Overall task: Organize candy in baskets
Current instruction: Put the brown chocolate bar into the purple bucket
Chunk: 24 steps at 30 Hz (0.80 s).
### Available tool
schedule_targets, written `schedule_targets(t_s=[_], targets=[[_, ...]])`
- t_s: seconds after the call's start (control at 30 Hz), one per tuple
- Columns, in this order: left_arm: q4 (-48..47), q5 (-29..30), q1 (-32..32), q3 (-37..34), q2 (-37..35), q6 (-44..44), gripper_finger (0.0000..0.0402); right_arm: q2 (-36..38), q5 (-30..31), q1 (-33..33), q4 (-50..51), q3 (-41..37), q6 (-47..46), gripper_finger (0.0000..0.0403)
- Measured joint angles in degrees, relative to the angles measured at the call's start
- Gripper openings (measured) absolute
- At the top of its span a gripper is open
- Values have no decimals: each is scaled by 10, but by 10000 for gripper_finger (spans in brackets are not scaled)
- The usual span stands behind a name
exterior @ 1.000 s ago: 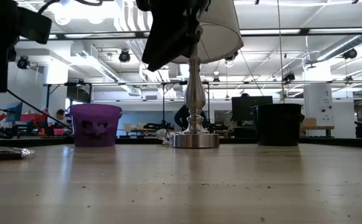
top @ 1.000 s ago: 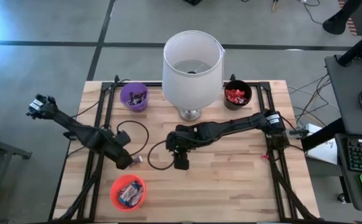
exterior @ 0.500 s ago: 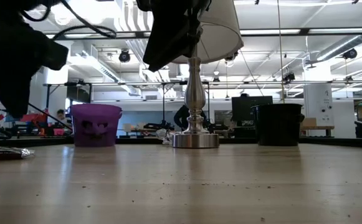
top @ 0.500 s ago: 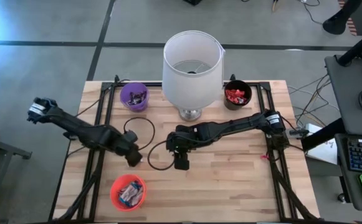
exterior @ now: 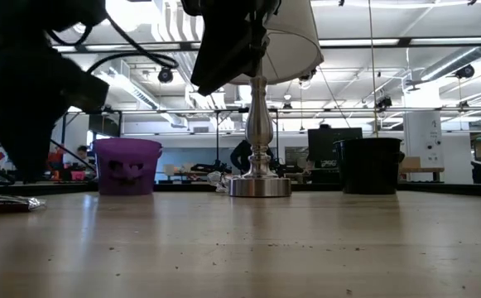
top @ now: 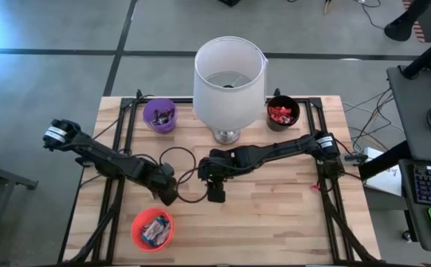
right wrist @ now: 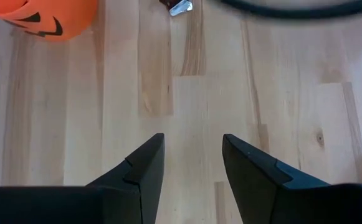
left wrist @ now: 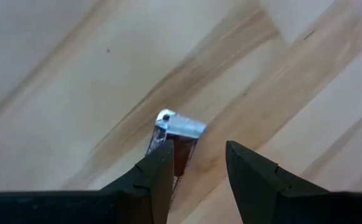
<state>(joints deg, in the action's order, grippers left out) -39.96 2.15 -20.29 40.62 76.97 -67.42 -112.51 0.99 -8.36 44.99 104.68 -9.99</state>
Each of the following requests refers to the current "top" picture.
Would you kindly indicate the blue white Hershey's bar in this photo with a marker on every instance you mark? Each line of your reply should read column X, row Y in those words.
column 165, row 234
column 150, row 227
column 152, row 242
column 155, row 235
column 162, row 223

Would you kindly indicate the white paper sheet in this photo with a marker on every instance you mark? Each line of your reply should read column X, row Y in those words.
column 385, row 178

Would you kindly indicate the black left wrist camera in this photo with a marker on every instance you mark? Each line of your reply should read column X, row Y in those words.
column 167, row 169

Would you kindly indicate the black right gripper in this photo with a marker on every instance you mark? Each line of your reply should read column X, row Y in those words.
column 215, row 170

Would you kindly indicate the grey side table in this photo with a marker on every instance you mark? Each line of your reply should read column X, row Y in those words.
column 11, row 180

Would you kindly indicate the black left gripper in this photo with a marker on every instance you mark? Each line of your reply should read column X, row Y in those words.
column 159, row 181

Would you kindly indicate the purple face plastic bucket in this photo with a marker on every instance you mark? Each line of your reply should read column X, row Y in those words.
column 150, row 118

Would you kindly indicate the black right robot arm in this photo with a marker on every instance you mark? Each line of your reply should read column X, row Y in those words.
column 285, row 148

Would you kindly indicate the orange striped floor mat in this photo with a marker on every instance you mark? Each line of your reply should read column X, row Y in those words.
column 417, row 27

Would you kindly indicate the black plastic bucket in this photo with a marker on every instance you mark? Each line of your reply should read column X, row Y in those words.
column 272, row 127

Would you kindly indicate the silver table lamp white shade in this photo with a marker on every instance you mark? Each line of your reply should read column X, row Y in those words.
column 226, row 96

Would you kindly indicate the brown Hershey's chocolate bar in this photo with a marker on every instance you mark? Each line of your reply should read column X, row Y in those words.
column 165, row 120
column 157, row 120
column 167, row 113

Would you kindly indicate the black stand pole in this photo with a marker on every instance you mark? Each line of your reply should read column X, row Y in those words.
column 404, row 22
column 426, row 55

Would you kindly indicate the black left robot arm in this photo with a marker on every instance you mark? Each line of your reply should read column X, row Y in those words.
column 100, row 155

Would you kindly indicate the orange pumpkin face bucket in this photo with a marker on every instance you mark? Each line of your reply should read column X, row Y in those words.
column 138, row 230

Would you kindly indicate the dark grey desk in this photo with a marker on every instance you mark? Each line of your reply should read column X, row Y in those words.
column 410, row 222

